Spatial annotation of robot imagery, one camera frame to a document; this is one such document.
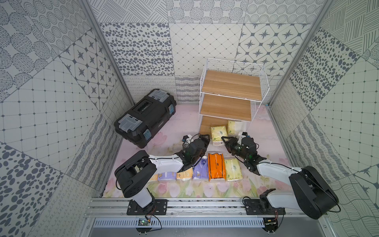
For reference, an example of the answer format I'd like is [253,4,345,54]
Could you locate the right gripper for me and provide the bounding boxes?
[221,136,248,162]

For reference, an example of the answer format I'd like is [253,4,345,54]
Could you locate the purple tissue pack shelf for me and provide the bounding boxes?
[192,156,209,181]
[158,172,177,182]

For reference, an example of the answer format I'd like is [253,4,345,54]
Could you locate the yellow tissue pack shelf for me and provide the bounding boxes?
[176,168,193,182]
[148,174,159,183]

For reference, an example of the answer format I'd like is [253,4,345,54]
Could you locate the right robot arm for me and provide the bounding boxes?
[222,133,341,220]

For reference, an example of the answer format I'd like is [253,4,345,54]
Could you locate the green tissue pack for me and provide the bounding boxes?
[225,158,243,182]
[211,126,228,146]
[227,120,246,137]

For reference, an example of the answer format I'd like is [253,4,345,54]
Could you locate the orange tissue pack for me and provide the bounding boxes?
[208,153,226,183]

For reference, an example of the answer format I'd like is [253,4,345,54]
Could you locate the purple tissue pack top shelf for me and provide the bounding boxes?
[158,172,177,182]

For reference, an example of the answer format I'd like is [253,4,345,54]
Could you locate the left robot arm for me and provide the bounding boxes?
[114,134,210,208]

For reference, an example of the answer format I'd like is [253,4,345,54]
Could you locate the yellow tissue pack top shelf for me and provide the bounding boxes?
[148,174,159,183]

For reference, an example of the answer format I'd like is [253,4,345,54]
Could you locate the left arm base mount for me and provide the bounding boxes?
[127,199,168,216]

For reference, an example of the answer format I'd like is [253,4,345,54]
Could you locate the green circuit board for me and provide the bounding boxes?
[138,218,150,226]

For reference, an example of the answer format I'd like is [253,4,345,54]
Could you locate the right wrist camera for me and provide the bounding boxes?
[238,132,249,144]

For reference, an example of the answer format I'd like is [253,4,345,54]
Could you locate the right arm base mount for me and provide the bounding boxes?
[242,189,286,216]

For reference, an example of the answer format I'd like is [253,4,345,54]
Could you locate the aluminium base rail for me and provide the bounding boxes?
[84,197,306,219]

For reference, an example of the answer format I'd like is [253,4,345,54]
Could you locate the black plastic toolbox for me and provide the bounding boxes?
[114,89,177,149]

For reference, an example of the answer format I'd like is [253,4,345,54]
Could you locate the white wire wooden shelf rack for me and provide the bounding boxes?
[199,58,270,134]

